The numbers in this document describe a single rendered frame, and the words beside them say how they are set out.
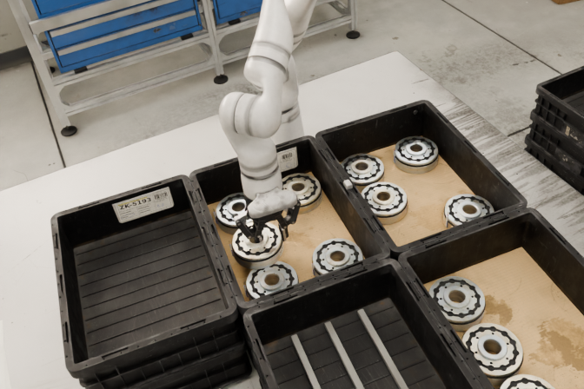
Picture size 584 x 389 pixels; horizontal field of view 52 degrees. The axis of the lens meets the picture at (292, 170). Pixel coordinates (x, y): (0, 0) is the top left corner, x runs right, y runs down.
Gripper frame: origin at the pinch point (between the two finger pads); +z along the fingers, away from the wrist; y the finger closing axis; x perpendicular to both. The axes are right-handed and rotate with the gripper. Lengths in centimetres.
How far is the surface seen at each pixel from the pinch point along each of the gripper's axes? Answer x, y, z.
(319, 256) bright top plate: 6.7, -7.6, 2.8
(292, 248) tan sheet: 0.0, -4.0, 5.7
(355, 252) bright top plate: 8.7, -14.7, 2.8
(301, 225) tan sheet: -5.4, -8.2, 5.7
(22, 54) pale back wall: -271, 74, 82
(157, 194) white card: -20.4, 19.3, -2.1
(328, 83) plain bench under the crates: -71, -41, 19
